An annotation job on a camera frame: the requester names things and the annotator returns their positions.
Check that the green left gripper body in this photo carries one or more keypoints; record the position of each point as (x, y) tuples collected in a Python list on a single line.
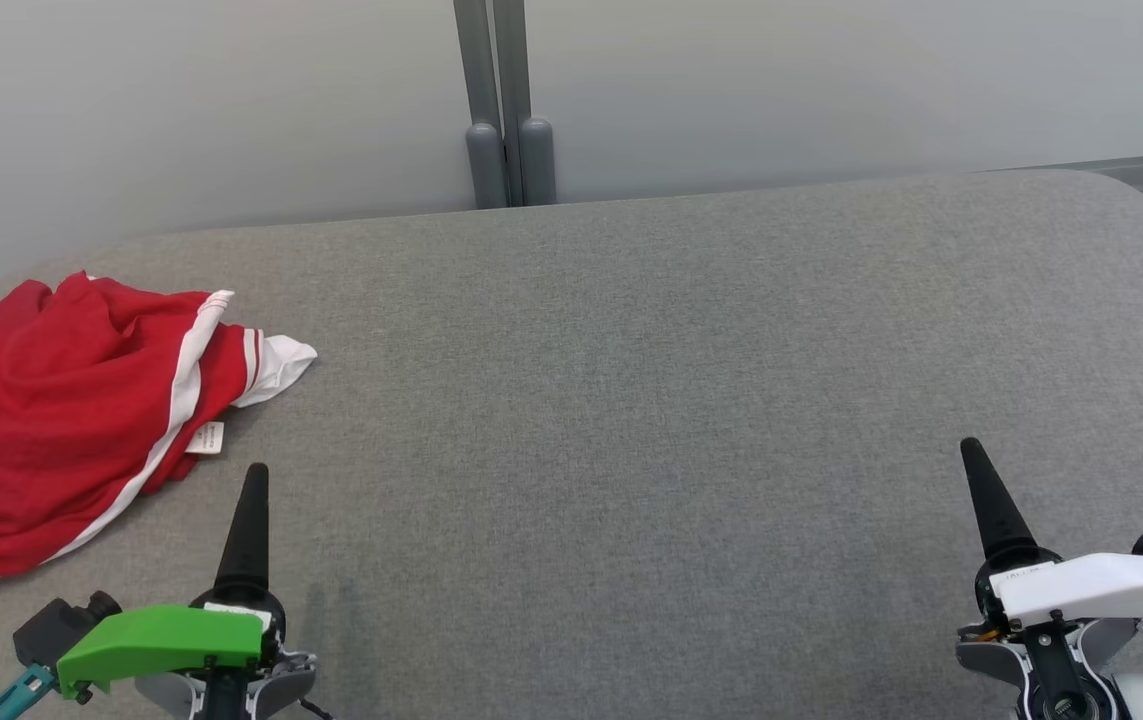
[(161, 640)]

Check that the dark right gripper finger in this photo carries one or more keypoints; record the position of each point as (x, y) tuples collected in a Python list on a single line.
[(996, 500)]

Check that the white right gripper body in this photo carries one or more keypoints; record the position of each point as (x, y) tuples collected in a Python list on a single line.
[(1101, 588)]

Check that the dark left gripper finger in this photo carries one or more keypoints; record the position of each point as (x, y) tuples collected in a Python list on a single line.
[(251, 530)]

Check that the red shorts with white stripes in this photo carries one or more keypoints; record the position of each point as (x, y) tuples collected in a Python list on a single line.
[(31, 420)]

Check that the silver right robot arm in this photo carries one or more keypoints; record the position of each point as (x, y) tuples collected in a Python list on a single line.
[(1056, 670)]

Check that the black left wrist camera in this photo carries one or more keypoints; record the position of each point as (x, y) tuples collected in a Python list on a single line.
[(61, 625)]

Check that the grey metal partition post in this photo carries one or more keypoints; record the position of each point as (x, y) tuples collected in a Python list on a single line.
[(534, 150), (479, 100)]

